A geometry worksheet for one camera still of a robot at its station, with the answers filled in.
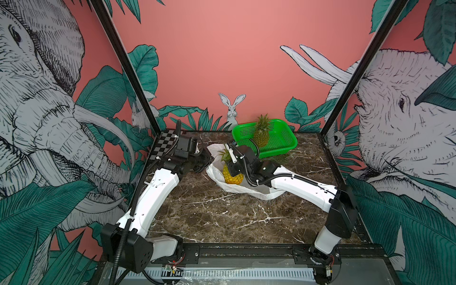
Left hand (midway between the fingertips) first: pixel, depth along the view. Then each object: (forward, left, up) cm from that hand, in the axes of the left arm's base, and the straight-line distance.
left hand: (216, 154), depth 76 cm
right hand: (0, -4, -3) cm, 5 cm away
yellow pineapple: (-7, -8, -11) cm, 16 cm away
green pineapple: (+25, -26, -14) cm, 38 cm away
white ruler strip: (-41, -4, -25) cm, 49 cm away
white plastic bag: (-5, +1, -6) cm, 8 cm away
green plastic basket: (+31, -42, -25) cm, 58 cm away
